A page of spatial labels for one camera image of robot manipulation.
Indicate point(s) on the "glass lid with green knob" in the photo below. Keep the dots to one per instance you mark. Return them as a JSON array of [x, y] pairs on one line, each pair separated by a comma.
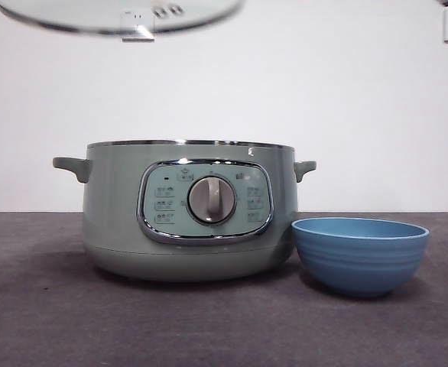
[[94, 15]]

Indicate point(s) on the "pale green electric steamer pot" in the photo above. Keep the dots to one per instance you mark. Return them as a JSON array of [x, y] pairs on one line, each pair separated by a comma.
[[109, 214]]

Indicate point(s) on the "blue ribbed bowl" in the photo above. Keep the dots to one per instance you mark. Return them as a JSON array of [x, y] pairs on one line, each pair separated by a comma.
[[359, 267]]

